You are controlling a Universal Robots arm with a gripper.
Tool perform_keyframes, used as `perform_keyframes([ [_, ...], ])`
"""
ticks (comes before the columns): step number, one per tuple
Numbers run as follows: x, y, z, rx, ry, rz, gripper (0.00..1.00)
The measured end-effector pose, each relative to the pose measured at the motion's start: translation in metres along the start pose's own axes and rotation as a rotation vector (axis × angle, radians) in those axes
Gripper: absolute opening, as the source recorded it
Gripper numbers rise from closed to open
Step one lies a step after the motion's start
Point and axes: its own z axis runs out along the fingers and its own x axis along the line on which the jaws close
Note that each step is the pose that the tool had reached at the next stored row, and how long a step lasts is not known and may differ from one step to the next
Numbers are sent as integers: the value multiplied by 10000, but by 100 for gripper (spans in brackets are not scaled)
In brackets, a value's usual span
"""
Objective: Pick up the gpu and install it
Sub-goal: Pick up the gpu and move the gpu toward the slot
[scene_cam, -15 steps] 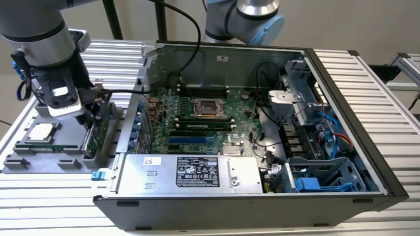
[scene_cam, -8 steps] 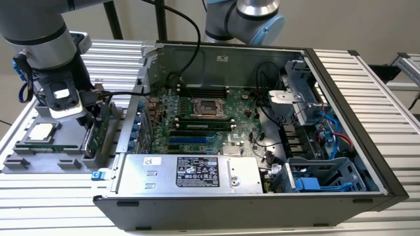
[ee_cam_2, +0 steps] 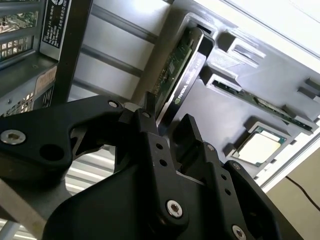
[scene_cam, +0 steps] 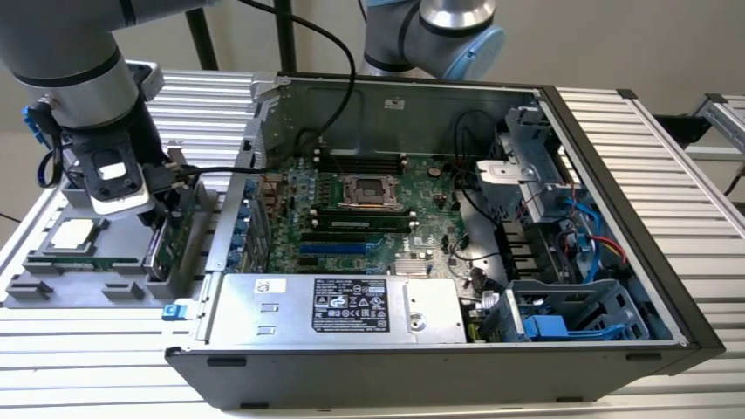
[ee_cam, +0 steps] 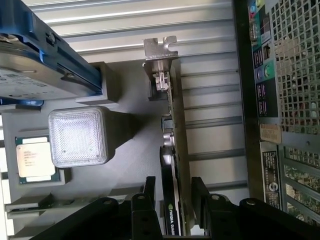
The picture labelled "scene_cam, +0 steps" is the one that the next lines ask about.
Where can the Nvidia graphics card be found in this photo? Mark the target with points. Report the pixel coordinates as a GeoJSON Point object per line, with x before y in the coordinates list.
{"type": "Point", "coordinates": [183, 235]}

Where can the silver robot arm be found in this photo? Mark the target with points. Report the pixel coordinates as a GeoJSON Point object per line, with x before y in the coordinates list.
{"type": "Point", "coordinates": [70, 87]}

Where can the blue slot clip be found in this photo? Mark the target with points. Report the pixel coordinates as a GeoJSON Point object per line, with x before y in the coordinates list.
{"type": "Point", "coordinates": [235, 258]}
{"type": "Point", "coordinates": [251, 187]}
{"type": "Point", "coordinates": [240, 240]}
{"type": "Point", "coordinates": [244, 214]}

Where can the hard disk in blue carrier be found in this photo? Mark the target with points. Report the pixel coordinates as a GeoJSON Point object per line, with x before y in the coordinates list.
{"type": "Point", "coordinates": [34, 126]}

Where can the black stand pole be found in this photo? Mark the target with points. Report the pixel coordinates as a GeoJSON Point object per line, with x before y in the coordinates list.
{"type": "Point", "coordinates": [204, 43]}
{"type": "Point", "coordinates": [285, 48]}

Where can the silver CPU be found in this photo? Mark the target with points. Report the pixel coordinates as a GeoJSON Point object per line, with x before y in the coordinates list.
{"type": "Point", "coordinates": [76, 231]}

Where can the green RAM stick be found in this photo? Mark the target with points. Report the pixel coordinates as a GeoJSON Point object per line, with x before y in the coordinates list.
{"type": "Point", "coordinates": [87, 262]}

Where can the green motherboard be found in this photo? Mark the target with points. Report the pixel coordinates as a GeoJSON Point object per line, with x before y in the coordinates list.
{"type": "Point", "coordinates": [285, 249]}

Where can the grey parts rack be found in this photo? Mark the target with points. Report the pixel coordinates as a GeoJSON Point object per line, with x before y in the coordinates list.
{"type": "Point", "coordinates": [82, 279]}

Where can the black RAM slot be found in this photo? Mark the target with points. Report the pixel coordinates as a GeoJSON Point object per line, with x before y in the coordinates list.
{"type": "Point", "coordinates": [361, 160]}
{"type": "Point", "coordinates": [361, 169]}
{"type": "Point", "coordinates": [361, 216]}
{"type": "Point", "coordinates": [361, 211]}
{"type": "Point", "coordinates": [361, 155]}
{"type": "Point", "coordinates": [361, 164]}

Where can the black long expansion slot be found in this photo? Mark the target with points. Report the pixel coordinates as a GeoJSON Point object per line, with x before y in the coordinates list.
{"type": "Point", "coordinates": [325, 238]}

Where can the black short expansion slot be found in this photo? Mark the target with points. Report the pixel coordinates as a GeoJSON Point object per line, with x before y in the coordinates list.
{"type": "Point", "coordinates": [308, 262]}

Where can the CPU socket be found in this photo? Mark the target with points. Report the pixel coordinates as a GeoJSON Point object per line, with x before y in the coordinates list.
{"type": "Point", "coordinates": [369, 187]}

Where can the small blue latch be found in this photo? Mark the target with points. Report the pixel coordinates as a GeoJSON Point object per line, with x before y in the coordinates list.
{"type": "Point", "coordinates": [172, 312]}

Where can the blue expansion slot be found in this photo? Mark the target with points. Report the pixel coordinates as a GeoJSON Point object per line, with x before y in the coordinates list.
{"type": "Point", "coordinates": [335, 249]}

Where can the silver power supply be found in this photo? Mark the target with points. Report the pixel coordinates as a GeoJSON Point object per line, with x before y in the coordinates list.
{"type": "Point", "coordinates": [244, 305]}

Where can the RAM stick with white label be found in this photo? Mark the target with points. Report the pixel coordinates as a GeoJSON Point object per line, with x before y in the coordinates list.
{"type": "Point", "coordinates": [384, 224]}

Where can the coin cell battery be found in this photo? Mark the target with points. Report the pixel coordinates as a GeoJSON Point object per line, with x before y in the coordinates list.
{"type": "Point", "coordinates": [435, 170]}

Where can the silver chipset heatsink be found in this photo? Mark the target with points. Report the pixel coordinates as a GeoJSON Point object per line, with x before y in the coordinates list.
{"type": "Point", "coordinates": [413, 267]}

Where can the black fan shroud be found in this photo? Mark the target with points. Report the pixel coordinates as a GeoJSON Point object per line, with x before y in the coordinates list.
{"type": "Point", "coordinates": [524, 249]}

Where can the open black PC case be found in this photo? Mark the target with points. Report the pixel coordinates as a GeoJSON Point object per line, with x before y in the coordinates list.
{"type": "Point", "coordinates": [407, 375]}

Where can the grey disk bay cage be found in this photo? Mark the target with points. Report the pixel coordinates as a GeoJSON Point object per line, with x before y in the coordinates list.
{"type": "Point", "coordinates": [559, 288]}

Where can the blue plastic disk carrier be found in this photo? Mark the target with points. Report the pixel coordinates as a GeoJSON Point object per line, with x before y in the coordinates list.
{"type": "Point", "coordinates": [544, 327]}

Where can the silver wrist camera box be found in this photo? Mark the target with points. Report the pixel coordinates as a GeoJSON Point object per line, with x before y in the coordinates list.
{"type": "Point", "coordinates": [146, 85]}

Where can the metal drive bracket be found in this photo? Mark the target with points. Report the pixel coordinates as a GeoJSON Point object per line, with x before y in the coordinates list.
{"type": "Point", "coordinates": [503, 170]}

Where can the aluminium rail frame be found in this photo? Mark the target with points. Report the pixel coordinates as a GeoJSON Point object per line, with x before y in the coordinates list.
{"type": "Point", "coordinates": [724, 115]}

